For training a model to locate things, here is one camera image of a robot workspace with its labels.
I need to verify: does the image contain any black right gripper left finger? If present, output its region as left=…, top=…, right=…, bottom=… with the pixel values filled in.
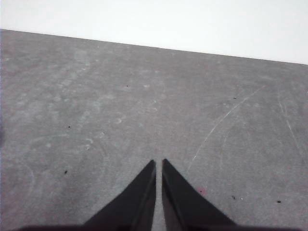
left=83, top=160, right=156, bottom=231

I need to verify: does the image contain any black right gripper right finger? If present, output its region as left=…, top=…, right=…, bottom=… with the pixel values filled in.
left=161, top=158, right=236, bottom=231

